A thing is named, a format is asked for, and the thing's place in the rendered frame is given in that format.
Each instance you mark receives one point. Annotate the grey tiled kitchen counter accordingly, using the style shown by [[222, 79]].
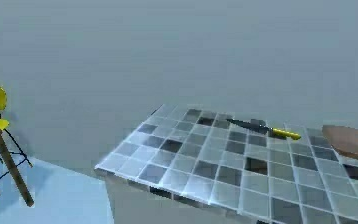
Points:
[[220, 166]]

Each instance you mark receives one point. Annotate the brown wooden bowl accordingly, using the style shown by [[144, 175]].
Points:
[[350, 141]]

